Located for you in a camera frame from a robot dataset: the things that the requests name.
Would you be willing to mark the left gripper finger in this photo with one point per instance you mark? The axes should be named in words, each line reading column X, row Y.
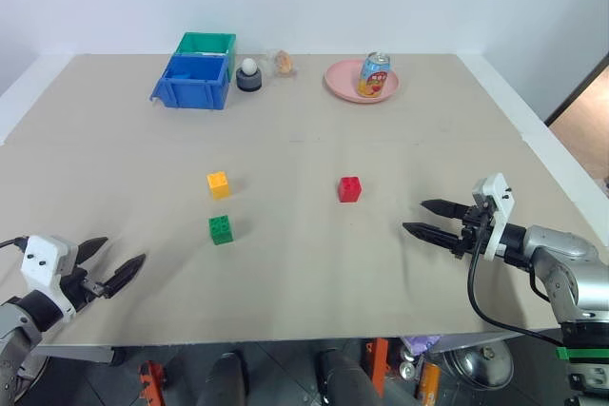
column 91, row 249
column 124, row 275

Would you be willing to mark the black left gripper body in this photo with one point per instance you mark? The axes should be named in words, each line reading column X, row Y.
column 78, row 287

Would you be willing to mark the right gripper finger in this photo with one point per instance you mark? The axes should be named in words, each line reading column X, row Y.
column 435, row 236
column 447, row 209

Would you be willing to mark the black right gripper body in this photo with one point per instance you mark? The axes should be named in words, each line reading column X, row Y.
column 476, row 235

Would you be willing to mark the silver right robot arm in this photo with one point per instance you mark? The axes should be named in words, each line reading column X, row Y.
column 566, row 258

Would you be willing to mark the red toy block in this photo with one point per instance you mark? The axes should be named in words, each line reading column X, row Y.
column 349, row 189

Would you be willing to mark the green toy block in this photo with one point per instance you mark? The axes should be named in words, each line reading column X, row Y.
column 221, row 231

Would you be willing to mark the purple plastic bag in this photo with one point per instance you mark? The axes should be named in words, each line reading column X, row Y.
column 421, row 343

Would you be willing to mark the orange clamp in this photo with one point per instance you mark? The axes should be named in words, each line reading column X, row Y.
column 152, row 382
column 379, row 363

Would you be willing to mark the yellow toy block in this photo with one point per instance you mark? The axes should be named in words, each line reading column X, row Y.
column 219, row 186

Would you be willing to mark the silver can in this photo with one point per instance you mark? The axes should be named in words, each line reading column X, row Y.
column 407, row 369

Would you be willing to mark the dark rounded shape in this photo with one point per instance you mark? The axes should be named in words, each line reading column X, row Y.
column 345, row 377
column 227, row 377

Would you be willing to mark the orange drink can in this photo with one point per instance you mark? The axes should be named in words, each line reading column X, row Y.
column 428, row 382

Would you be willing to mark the colourful drink can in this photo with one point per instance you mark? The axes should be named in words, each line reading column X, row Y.
column 374, row 75

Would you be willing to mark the brown wooden door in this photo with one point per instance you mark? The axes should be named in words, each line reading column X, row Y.
column 587, row 130

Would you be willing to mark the beige table cover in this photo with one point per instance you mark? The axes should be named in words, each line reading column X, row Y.
column 304, row 149

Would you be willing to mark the pink plate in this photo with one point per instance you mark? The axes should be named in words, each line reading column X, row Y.
column 340, row 80

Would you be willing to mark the blue plastic storage bin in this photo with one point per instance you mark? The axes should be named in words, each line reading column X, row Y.
column 192, row 92

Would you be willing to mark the bread in clear bag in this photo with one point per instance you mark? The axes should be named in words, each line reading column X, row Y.
column 284, row 63

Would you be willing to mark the dark grey round holder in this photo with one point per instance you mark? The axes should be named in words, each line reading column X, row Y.
column 249, row 83

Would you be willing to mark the green plastic storage bin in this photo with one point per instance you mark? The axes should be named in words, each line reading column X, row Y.
column 204, row 41

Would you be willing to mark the white egg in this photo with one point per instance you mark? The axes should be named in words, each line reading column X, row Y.
column 249, row 66

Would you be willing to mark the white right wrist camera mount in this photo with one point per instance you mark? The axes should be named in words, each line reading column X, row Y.
column 497, row 197

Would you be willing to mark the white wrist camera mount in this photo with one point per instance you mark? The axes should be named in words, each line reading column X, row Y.
column 44, row 258
column 497, row 197

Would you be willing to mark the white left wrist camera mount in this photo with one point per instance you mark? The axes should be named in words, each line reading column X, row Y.
column 44, row 258

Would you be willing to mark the grey table frame bar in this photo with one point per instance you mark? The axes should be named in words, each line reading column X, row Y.
column 76, row 353

